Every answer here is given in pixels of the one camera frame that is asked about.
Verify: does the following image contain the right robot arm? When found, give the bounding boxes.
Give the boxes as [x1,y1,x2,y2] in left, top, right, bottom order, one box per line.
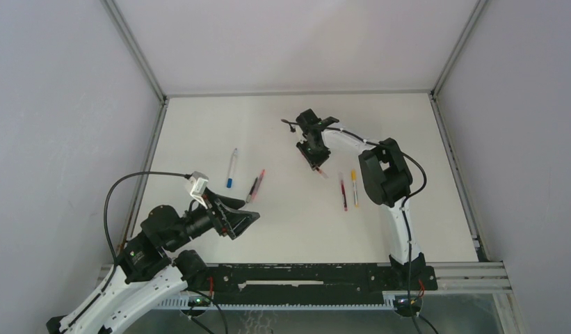
[283,109,427,289]

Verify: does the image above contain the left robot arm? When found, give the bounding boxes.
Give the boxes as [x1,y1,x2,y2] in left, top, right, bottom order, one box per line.
[46,189,260,333]

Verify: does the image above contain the aluminium frame right post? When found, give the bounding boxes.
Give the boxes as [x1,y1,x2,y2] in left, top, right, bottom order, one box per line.
[428,0,491,262]

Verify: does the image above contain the black gel pen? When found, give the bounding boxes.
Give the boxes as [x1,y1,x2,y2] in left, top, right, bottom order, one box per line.
[246,177,259,203]

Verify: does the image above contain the blue capped white marker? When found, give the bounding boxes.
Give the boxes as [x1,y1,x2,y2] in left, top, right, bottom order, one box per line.
[226,148,239,189]

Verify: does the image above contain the aluminium frame left post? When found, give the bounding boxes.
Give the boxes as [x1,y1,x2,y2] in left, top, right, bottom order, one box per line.
[100,0,167,170]

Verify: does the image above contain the white cable tray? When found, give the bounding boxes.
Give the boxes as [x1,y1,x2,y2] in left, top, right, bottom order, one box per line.
[154,295,396,311]

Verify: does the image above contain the aluminium frame back rail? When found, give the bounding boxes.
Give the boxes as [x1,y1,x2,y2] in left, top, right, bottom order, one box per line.
[166,88,432,100]

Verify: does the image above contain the white marker orange tip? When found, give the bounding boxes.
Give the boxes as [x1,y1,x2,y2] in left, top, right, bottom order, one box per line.
[352,178,359,207]

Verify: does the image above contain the pink gel pen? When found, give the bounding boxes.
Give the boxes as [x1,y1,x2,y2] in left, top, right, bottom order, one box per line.
[251,169,266,202]

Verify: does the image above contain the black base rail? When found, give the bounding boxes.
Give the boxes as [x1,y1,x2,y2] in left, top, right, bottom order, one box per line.
[190,263,438,306]

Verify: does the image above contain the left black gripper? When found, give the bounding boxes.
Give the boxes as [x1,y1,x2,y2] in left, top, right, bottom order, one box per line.
[168,186,260,251]

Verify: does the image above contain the left camera cable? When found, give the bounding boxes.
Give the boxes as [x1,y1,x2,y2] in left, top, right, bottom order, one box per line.
[103,171,194,264]

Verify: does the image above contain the dark red gel pen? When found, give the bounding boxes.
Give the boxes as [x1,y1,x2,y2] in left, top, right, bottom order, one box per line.
[312,166,328,180]

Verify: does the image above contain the aluminium frame post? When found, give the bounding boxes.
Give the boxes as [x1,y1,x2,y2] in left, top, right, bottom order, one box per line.
[428,0,491,262]
[100,0,167,170]

